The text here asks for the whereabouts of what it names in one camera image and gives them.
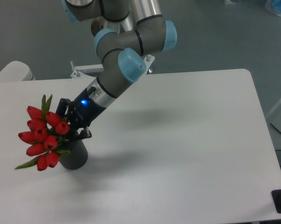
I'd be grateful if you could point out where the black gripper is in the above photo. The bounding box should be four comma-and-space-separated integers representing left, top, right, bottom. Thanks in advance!
55, 87, 106, 141

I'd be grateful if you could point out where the red tulip bouquet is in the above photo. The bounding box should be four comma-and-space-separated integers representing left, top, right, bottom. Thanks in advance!
15, 95, 70, 171

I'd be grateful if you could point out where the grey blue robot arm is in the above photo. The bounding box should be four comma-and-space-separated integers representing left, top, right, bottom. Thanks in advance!
57, 0, 177, 141

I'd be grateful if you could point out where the dark grey ribbed vase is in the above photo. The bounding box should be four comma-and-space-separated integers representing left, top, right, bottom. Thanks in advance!
59, 140, 88, 170

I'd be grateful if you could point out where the white chair back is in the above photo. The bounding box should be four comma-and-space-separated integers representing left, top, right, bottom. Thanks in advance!
0, 61, 36, 83

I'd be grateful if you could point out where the white metal base frame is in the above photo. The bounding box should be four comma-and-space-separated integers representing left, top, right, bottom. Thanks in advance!
70, 54, 155, 79

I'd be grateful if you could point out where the black floor cable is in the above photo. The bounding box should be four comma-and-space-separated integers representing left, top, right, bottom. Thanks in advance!
269, 123, 281, 138

